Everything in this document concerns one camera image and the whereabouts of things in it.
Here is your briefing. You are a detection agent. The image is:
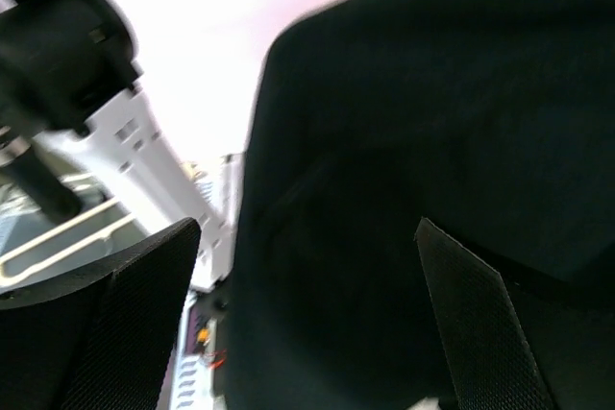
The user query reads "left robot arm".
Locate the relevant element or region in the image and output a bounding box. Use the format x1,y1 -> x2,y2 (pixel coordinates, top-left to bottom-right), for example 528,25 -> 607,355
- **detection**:
1,0 -> 232,293

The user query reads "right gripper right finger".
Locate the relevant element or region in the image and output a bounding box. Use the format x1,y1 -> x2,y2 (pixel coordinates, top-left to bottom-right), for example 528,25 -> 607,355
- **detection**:
415,218 -> 554,410

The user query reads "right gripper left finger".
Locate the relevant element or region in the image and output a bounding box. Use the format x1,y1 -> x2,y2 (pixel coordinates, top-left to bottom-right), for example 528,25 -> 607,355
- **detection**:
1,218 -> 200,410

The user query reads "black t shirt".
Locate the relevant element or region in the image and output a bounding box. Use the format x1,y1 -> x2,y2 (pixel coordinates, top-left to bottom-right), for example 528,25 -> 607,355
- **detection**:
225,0 -> 614,409

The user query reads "white cable duct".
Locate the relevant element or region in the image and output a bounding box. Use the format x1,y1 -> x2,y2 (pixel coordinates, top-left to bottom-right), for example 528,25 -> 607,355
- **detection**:
169,291 -> 226,410

